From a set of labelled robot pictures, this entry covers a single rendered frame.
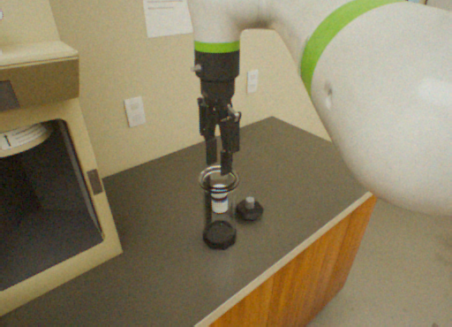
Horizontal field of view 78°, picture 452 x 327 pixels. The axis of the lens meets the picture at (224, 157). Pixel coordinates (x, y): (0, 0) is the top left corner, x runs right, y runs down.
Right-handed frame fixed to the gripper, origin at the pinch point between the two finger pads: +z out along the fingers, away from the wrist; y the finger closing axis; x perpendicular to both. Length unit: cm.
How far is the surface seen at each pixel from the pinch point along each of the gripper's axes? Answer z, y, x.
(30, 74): -25.7, -2.9, -32.2
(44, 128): -11.0, -18.3, -32.3
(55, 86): -22.6, -6.1, -29.2
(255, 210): 24.7, 1.1, 13.6
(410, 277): 122, 34, 126
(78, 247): 20.8, -14.4, -35.0
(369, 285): 122, 21, 100
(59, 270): 23.6, -12.7, -40.5
